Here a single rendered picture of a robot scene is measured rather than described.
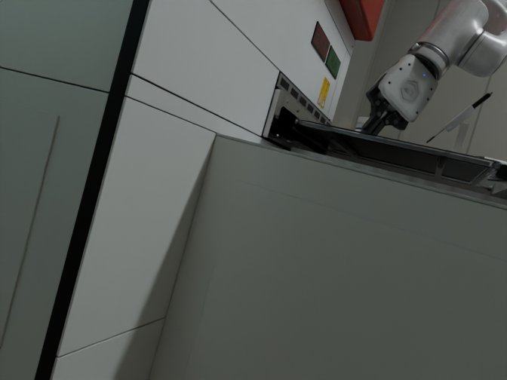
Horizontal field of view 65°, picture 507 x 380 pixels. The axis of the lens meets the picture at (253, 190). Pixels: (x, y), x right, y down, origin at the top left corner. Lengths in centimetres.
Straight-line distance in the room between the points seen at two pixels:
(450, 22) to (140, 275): 72
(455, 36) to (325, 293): 56
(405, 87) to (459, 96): 193
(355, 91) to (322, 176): 211
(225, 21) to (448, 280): 44
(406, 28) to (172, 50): 251
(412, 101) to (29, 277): 69
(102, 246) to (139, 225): 6
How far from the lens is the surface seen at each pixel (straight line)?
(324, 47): 100
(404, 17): 296
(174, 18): 51
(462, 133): 118
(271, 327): 58
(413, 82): 84
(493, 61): 89
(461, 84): 277
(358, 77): 267
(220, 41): 59
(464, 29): 90
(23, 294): 56
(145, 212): 53
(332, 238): 54
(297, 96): 89
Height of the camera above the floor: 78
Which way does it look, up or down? 3 degrees down
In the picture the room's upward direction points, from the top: 16 degrees clockwise
